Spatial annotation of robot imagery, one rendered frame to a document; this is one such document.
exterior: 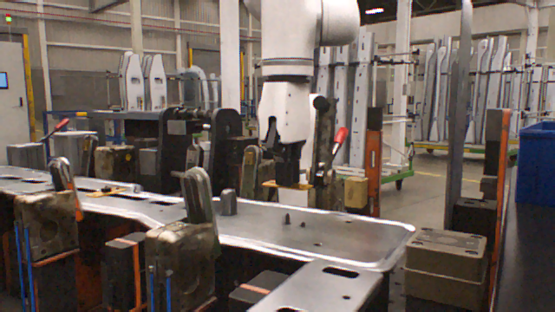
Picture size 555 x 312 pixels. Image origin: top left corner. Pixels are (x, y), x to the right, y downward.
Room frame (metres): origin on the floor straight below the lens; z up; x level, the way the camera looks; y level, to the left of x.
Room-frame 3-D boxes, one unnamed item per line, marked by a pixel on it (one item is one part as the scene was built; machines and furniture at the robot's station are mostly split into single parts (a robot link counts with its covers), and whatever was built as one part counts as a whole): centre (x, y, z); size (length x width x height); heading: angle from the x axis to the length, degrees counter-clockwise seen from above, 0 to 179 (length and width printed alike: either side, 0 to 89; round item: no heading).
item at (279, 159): (0.68, 0.00, 1.10); 0.03 x 0.03 x 0.07; 61
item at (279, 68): (0.71, -0.01, 1.26); 0.09 x 0.08 x 0.03; 151
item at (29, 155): (1.37, 0.83, 0.88); 0.11 x 0.10 x 0.36; 151
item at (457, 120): (0.57, -0.24, 1.17); 0.12 x 0.01 x 0.34; 151
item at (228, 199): (0.77, 0.10, 1.02); 0.03 x 0.03 x 0.07
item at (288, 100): (0.70, -0.01, 1.20); 0.10 x 0.07 x 0.11; 151
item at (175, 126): (1.06, 0.21, 0.94); 0.18 x 0.13 x 0.49; 61
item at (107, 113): (1.34, 0.43, 1.16); 0.37 x 0.14 x 0.02; 61
